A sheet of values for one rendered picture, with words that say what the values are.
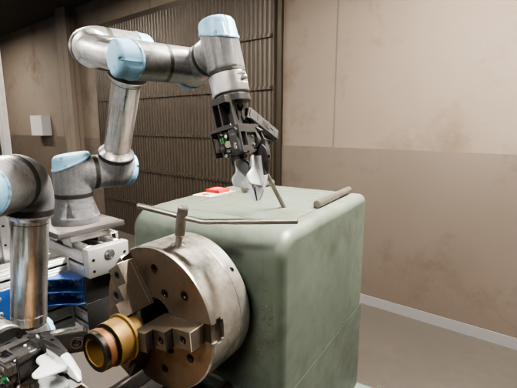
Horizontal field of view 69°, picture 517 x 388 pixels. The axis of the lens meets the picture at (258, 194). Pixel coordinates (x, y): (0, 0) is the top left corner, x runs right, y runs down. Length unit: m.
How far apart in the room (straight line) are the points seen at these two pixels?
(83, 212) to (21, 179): 0.52
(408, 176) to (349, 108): 0.72
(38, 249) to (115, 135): 0.48
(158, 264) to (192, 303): 0.11
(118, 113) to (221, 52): 0.58
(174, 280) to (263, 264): 0.19
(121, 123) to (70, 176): 0.24
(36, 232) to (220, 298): 0.44
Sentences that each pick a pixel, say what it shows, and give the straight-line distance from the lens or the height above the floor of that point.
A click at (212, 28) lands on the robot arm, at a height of 1.66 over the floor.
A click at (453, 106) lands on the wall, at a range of 2.94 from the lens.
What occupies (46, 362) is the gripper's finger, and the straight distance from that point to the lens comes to 0.76.
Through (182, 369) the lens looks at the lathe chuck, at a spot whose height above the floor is 0.99.
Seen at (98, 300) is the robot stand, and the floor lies 0.93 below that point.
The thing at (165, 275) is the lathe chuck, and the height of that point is 1.19.
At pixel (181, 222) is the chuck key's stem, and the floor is 1.29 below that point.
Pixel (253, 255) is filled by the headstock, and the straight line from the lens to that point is 0.84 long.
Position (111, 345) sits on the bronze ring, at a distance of 0.76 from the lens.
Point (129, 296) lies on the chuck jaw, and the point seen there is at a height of 1.14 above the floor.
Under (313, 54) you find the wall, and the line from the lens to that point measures 3.39.
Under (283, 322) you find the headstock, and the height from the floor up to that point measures 1.05.
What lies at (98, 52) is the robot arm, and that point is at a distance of 0.94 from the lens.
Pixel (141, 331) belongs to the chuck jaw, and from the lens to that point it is 0.78.
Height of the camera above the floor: 1.48
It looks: 10 degrees down
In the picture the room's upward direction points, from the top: straight up
